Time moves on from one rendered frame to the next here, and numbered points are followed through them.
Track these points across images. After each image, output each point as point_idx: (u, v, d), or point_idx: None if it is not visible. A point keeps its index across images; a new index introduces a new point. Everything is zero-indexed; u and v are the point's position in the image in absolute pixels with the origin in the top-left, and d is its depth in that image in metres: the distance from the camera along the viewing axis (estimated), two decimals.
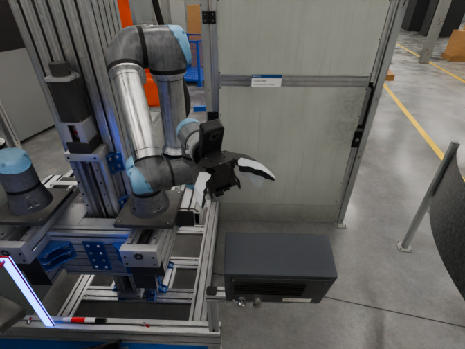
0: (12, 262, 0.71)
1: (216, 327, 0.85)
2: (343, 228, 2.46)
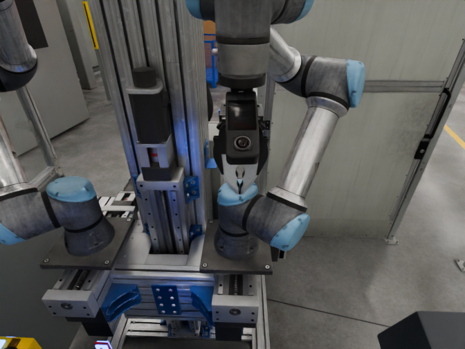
0: None
1: None
2: (394, 244, 2.26)
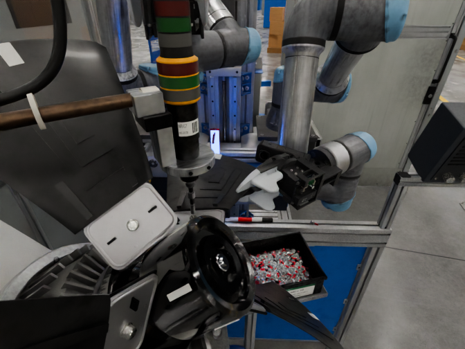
0: (219, 136, 0.71)
1: (391, 221, 0.84)
2: None
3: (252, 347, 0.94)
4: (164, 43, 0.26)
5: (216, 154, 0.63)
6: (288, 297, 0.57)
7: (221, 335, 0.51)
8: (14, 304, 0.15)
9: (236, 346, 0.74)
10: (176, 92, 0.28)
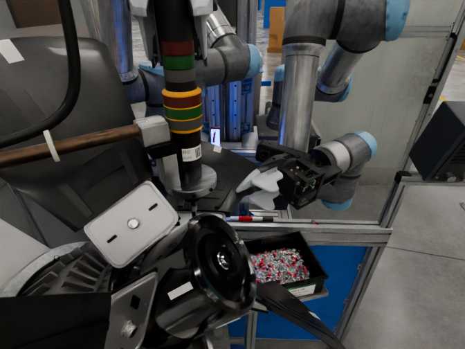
0: (220, 136, 0.71)
1: (392, 221, 0.84)
2: None
3: (252, 347, 0.94)
4: (169, 79, 0.28)
5: (216, 146, 0.62)
6: (289, 296, 0.56)
7: (221, 334, 0.51)
8: (13, 300, 0.15)
9: (236, 345, 0.74)
10: (180, 122, 0.30)
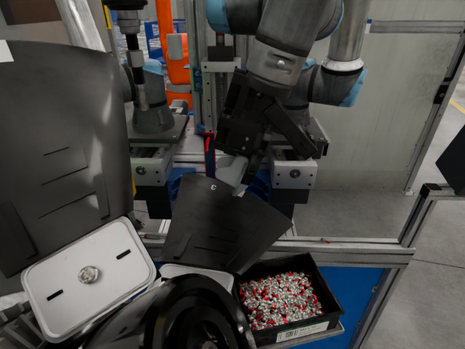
0: None
1: (416, 240, 0.73)
2: (412, 196, 2.34)
3: None
4: None
5: None
6: None
7: None
8: None
9: None
10: None
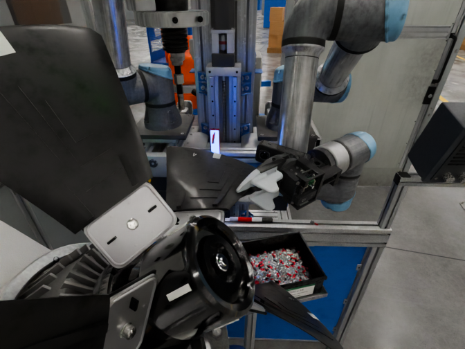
0: (219, 136, 0.71)
1: (391, 221, 0.84)
2: None
3: (252, 347, 0.94)
4: None
5: (314, 316, 0.55)
6: None
7: (221, 335, 0.51)
8: (135, 126, 0.34)
9: (236, 346, 0.74)
10: None
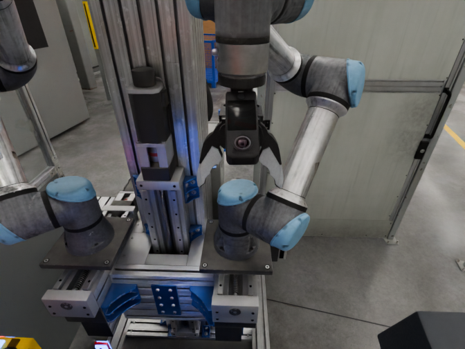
0: None
1: None
2: (395, 244, 2.26)
3: None
4: None
5: None
6: None
7: None
8: None
9: None
10: None
